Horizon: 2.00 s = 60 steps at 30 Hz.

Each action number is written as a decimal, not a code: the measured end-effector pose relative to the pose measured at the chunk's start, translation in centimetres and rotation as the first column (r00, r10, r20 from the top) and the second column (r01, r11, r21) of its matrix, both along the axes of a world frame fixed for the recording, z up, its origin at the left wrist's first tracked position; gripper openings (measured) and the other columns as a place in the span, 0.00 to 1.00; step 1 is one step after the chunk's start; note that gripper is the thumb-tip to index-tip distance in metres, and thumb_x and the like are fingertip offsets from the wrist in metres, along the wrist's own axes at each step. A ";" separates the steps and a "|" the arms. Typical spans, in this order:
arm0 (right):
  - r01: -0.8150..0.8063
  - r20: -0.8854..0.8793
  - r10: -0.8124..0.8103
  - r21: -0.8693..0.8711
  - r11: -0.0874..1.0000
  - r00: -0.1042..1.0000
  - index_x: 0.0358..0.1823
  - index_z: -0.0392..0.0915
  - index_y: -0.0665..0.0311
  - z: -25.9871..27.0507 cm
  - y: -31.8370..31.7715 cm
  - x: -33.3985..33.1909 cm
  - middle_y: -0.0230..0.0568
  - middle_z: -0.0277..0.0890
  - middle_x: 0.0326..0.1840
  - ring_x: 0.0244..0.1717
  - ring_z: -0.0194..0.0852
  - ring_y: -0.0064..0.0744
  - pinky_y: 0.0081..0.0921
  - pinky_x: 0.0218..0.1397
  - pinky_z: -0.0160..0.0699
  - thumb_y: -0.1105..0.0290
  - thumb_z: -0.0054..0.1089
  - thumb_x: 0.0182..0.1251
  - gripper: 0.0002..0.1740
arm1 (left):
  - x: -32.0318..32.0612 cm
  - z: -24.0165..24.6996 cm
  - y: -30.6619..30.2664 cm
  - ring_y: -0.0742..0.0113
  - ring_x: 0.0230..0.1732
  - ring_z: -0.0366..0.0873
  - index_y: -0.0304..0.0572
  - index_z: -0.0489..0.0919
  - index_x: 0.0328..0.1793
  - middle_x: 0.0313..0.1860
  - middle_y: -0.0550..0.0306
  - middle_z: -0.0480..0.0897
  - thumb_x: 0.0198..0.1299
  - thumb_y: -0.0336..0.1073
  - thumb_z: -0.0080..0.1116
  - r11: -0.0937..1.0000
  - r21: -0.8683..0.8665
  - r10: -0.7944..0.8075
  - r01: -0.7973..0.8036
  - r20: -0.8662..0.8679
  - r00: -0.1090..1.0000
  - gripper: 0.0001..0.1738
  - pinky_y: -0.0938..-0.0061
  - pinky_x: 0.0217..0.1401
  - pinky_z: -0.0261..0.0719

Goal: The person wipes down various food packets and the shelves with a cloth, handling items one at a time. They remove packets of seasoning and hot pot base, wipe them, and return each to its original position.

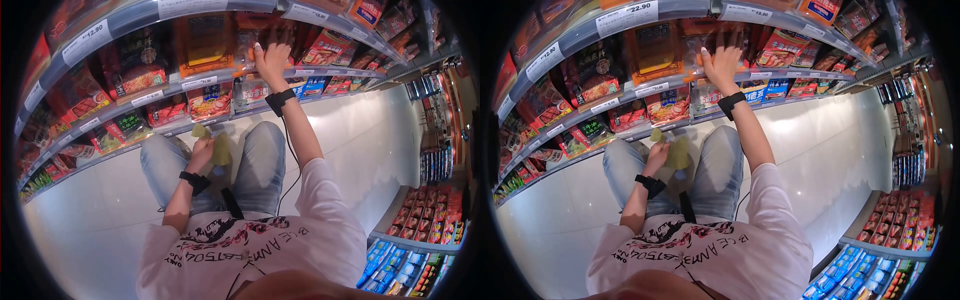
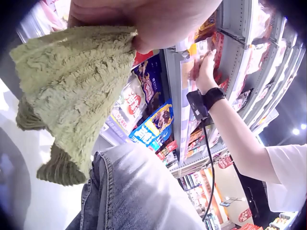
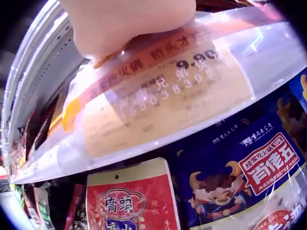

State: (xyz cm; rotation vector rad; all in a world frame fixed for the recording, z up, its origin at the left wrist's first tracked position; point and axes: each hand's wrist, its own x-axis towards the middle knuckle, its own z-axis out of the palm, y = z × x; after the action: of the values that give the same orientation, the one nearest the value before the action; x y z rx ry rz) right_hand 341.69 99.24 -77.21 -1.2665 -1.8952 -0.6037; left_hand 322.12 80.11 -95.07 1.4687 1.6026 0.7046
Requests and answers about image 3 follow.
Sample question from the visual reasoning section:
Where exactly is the person's right hand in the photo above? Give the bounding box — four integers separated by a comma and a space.
59, 0, 197, 61

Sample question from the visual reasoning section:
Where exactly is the full shop shelf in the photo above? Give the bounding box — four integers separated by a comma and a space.
2, 0, 307, 230

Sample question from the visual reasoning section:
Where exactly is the orange and cream price tag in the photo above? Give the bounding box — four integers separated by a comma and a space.
62, 23, 255, 157

